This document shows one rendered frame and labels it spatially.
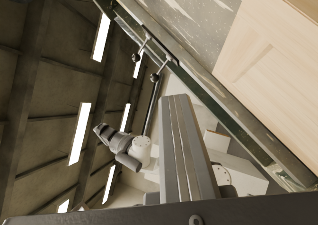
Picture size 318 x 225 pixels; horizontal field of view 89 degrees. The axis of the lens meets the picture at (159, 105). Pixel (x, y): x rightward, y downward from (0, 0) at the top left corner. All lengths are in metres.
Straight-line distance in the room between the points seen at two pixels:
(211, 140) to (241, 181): 2.68
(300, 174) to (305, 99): 0.36
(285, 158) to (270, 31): 0.44
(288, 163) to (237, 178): 2.24
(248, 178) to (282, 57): 2.66
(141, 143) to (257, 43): 0.44
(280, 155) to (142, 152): 0.42
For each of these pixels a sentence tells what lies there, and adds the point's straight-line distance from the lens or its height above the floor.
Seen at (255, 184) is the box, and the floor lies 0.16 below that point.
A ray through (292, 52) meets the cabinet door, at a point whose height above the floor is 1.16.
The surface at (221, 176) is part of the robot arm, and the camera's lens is 0.55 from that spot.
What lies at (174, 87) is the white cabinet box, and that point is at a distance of 4.12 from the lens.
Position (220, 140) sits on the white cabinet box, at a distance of 5.40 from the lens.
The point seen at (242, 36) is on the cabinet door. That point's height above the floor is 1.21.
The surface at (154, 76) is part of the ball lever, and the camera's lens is 0.64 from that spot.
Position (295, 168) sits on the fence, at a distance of 0.63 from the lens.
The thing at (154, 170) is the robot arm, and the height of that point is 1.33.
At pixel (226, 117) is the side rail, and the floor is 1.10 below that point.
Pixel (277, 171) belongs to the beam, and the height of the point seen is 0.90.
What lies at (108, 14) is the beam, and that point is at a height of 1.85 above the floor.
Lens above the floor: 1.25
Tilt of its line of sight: 12 degrees up
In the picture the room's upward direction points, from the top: 75 degrees counter-clockwise
